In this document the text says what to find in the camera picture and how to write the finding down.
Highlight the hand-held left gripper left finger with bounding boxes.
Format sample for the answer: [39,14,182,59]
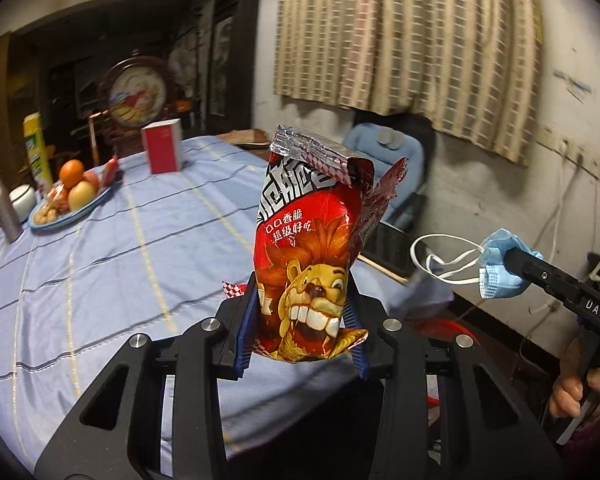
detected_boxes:
[34,270,261,480]

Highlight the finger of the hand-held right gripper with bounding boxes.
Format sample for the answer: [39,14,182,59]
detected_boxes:
[502,247,583,311]

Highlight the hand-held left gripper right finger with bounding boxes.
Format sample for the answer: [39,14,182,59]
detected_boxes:
[342,280,566,480]

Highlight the blue face mask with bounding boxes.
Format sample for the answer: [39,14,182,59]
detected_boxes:
[410,228,543,301]

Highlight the red plastic basket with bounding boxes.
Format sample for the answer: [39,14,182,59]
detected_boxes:
[410,317,475,343]

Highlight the red lion snack bag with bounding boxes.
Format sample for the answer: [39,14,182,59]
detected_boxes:
[221,124,410,363]

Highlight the person's right hand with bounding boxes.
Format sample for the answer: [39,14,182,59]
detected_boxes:
[551,339,600,418]

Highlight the black phone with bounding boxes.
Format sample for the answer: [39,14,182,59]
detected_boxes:
[362,225,416,283]

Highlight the blue striped tablecloth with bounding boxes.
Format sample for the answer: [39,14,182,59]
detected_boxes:
[0,134,456,480]

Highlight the black chair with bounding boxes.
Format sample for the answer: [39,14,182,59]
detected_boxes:
[380,110,436,231]

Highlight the red box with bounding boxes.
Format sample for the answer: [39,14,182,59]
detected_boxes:
[141,119,184,175]

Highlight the small red snack packet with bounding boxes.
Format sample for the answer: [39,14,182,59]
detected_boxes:
[99,156,121,188]

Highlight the apple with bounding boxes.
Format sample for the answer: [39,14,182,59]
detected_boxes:
[69,180,97,211]

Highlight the blue oval plate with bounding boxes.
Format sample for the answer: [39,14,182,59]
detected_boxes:
[27,177,123,233]

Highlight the wrapped pastry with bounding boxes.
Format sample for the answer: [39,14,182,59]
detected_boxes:
[47,185,71,211]

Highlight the pile of round biscuits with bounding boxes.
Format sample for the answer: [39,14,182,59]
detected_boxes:
[32,205,61,226]

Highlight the orange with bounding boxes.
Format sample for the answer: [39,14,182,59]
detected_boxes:
[59,159,86,190]

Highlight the pale green ceramic jar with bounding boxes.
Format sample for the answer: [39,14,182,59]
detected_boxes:
[9,184,37,216]

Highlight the round embroidered table screen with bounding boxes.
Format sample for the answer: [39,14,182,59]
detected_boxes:
[97,55,181,158]

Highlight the metal water bottle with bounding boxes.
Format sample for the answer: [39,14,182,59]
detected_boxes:
[0,162,23,243]

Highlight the dark framed painting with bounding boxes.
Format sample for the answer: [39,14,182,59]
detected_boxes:
[207,0,263,136]

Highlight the yellow spray can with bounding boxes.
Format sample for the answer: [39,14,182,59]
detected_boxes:
[22,112,55,193]

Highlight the checked curtain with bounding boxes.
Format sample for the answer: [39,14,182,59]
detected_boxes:
[279,0,543,168]

